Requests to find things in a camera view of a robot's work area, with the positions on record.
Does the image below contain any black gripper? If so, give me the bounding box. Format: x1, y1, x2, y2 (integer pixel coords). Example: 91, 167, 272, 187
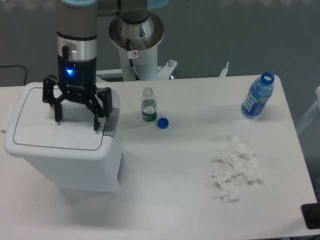
42, 45, 112, 131

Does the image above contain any white trash can lid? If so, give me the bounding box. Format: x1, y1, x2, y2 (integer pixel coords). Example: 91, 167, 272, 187
12, 86, 111, 152

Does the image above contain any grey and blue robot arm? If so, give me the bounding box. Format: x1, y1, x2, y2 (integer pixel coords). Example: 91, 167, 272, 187
42, 0, 168, 131

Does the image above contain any white trash can body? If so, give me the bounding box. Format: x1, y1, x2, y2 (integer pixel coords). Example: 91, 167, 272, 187
0, 82, 124, 193

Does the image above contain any blue bottle cap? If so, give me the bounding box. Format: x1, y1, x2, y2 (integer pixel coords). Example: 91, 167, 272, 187
157, 117, 169, 129

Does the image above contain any clear bottle green label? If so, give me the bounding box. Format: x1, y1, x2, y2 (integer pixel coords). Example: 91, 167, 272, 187
140, 86, 157, 123

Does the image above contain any crumpled white tissue lower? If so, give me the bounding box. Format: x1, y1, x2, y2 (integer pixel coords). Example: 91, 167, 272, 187
211, 169, 240, 204

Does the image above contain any crumpled white tissue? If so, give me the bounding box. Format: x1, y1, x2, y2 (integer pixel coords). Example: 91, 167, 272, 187
211, 134, 264, 184
211, 169, 240, 204

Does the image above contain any crumpled white tissue upper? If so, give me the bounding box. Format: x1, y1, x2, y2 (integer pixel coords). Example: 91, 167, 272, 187
211, 134, 264, 184

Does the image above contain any blue plastic drink bottle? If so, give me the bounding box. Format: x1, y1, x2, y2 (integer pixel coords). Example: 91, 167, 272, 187
241, 72, 275, 119

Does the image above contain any black device at corner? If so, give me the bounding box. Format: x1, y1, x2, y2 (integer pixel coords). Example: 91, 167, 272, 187
301, 203, 320, 230

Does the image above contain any black cable on floor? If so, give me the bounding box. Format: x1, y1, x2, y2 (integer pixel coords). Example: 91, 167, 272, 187
0, 64, 28, 87

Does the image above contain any black cable on pedestal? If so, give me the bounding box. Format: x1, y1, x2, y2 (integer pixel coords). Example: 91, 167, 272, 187
125, 37, 140, 81

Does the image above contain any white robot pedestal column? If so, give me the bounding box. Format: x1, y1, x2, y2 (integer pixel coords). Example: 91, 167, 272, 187
109, 12, 164, 82

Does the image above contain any white metal base frame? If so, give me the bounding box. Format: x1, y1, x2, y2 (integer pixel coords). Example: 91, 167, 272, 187
96, 59, 230, 83

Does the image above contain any white frame at right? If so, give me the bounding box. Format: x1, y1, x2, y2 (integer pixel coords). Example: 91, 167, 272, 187
295, 86, 320, 136

